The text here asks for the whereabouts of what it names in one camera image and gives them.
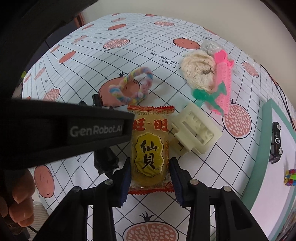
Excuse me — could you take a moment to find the pastel pipe cleaner ring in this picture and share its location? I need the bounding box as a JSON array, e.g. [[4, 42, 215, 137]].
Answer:
[[108, 66, 154, 105]]

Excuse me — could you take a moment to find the black toy car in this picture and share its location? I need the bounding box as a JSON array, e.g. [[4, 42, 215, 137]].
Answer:
[[269, 121, 283, 164]]

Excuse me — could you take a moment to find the cream plastic hair claw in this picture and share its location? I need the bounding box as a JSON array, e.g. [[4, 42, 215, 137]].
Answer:
[[170, 102, 222, 156]]

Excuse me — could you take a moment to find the colourful building block toy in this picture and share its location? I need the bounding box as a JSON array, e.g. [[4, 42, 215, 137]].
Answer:
[[284, 169, 296, 186]]

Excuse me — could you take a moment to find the green plastic hair clip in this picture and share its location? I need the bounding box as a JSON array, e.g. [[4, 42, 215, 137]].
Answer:
[[192, 81, 227, 116]]

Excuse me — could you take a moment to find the black cable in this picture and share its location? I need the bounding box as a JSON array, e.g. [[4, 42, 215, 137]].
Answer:
[[260, 63, 296, 130]]

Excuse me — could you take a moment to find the bag of cotton swabs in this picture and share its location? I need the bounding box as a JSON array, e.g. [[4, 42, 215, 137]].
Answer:
[[201, 40, 239, 74]]

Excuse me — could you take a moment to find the person's left hand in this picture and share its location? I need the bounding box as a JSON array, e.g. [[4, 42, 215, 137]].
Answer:
[[1, 169, 35, 227]]

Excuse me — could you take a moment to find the teal white shallow box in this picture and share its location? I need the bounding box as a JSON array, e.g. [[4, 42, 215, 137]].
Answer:
[[241, 99, 295, 240]]

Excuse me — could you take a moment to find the yellow rice cracker packet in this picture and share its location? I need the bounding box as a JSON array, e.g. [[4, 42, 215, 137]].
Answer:
[[127, 105, 175, 195]]

